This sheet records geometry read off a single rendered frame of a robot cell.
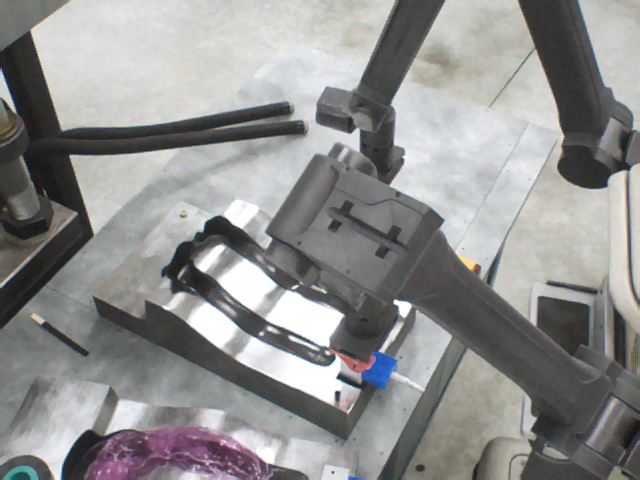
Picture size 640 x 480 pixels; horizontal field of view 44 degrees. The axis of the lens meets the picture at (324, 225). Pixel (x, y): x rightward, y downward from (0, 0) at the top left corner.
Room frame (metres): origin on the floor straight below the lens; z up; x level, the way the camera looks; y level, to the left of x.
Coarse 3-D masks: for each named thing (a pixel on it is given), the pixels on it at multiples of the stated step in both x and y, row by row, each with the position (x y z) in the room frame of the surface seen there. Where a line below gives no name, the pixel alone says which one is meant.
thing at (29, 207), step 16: (0, 112) 1.05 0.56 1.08; (0, 128) 1.04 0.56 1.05; (16, 160) 1.04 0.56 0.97; (0, 176) 1.03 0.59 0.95; (16, 176) 1.03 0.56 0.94; (16, 192) 1.03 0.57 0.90; (32, 192) 1.05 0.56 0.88; (16, 208) 1.03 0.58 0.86; (32, 208) 1.04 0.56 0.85; (48, 208) 1.06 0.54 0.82; (16, 224) 1.01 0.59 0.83; (32, 224) 1.02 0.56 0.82; (48, 224) 1.04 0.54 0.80; (16, 240) 1.01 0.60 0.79; (32, 240) 1.01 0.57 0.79
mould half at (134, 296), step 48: (144, 240) 0.95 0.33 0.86; (144, 288) 0.84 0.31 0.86; (240, 288) 0.81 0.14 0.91; (144, 336) 0.78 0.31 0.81; (192, 336) 0.72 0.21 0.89; (240, 336) 0.73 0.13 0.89; (240, 384) 0.68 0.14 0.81; (288, 384) 0.64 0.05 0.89; (336, 384) 0.64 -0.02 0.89; (336, 432) 0.60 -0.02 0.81
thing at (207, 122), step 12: (252, 108) 1.35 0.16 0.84; (264, 108) 1.36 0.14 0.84; (276, 108) 1.37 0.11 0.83; (288, 108) 1.38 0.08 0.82; (180, 120) 1.28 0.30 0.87; (192, 120) 1.28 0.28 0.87; (204, 120) 1.29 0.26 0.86; (216, 120) 1.30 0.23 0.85; (228, 120) 1.31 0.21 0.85; (240, 120) 1.32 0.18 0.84; (252, 120) 1.33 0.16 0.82; (180, 132) 1.25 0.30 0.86
